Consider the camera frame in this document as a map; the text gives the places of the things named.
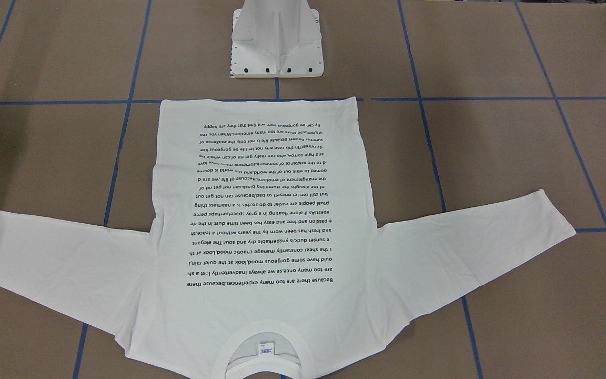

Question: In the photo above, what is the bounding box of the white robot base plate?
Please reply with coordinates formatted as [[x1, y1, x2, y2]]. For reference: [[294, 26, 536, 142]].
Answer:
[[230, 1, 324, 78]]

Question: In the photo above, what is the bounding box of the white long-sleeve printed shirt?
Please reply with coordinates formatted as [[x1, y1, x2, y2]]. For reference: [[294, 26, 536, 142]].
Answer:
[[0, 98, 575, 378]]

